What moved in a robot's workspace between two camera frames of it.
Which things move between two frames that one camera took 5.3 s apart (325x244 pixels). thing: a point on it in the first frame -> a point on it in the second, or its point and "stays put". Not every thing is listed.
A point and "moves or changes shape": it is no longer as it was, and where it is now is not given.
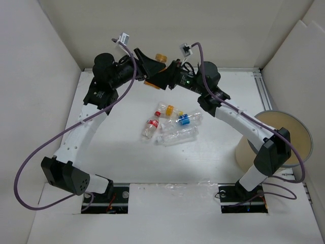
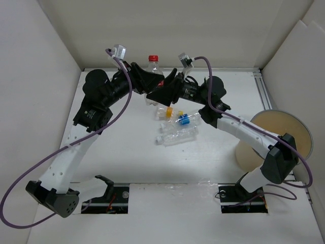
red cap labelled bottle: x=151 y=126 moves or changes shape
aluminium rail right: x=262 y=90 stays put
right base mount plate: x=235 y=198 stays put
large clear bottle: x=177 y=135 stays put
